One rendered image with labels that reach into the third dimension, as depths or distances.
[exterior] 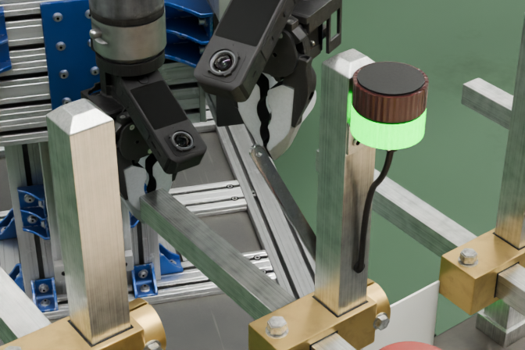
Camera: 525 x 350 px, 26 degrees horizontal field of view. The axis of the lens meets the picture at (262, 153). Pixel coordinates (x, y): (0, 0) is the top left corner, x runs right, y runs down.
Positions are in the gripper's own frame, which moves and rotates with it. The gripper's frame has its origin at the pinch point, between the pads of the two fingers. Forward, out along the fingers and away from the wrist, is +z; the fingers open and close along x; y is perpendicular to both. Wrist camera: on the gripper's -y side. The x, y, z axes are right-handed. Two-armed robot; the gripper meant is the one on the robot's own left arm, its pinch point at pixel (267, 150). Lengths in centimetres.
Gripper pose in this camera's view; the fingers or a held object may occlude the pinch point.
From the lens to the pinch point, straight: 103.7
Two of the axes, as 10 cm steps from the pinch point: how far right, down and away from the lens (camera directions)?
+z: 0.2, 8.3, 5.6
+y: 5.4, -4.8, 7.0
